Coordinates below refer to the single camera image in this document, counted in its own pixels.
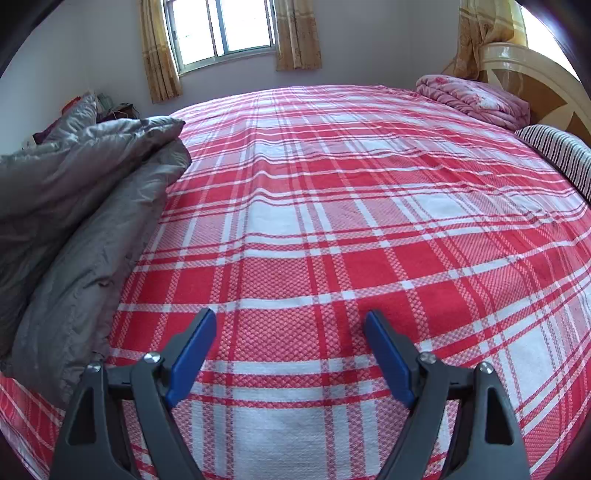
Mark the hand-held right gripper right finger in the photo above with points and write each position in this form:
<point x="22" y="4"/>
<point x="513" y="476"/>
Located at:
<point x="390" y="360"/>

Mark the long yellow patterned curtain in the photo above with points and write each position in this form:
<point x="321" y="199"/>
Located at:
<point x="485" y="32"/>

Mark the pink floral quilt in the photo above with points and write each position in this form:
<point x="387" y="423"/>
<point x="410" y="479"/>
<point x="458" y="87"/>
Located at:
<point x="475" y="99"/>

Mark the grey puffer jacket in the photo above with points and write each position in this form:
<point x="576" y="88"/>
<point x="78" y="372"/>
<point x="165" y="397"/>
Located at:
<point x="69" y="207"/>

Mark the cream wooden headboard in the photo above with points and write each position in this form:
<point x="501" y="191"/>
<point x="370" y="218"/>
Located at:
<point x="545" y="78"/>

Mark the red paper bag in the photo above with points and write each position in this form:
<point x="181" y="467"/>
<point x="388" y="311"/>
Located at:
<point x="70" y="104"/>

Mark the red plaid bed sheet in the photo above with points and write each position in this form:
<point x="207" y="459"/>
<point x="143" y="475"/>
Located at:
<point x="346" y="221"/>

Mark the striped pillow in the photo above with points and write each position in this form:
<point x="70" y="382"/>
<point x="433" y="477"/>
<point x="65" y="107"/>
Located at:
<point x="563" y="154"/>

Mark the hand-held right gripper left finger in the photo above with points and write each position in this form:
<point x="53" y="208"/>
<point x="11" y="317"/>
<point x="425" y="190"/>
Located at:
<point x="191" y="357"/>

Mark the window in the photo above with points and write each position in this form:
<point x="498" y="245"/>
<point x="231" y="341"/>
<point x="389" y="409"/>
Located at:
<point x="221" y="30"/>

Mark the short yellow patterned curtain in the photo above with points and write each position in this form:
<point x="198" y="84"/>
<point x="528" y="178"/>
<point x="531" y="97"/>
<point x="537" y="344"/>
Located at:
<point x="159" y="50"/>
<point x="298" y="34"/>

